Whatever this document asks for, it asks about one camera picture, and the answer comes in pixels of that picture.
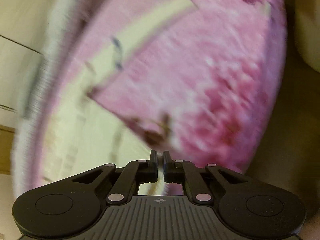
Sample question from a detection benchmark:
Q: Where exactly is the white knit sweater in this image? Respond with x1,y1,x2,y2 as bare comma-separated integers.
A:
36,0,194,184

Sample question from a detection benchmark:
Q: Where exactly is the striped grey folded quilt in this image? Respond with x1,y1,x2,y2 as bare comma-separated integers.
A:
11,0,88,198

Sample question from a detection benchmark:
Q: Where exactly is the pink floral bed blanket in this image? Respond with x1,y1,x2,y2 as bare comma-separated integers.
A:
15,0,287,196

